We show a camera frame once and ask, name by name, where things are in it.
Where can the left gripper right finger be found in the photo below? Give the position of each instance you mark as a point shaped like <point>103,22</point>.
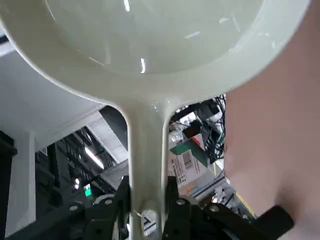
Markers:
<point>190,220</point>

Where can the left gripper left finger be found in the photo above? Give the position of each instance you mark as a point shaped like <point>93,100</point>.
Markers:
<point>100,220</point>

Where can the pale grey plastic dustpan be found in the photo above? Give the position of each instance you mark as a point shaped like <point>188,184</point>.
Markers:
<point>150,37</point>

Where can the green exit sign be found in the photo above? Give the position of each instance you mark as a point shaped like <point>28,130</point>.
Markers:
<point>87,190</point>

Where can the green white printed carton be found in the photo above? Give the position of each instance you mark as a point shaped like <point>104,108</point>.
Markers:
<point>190,160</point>

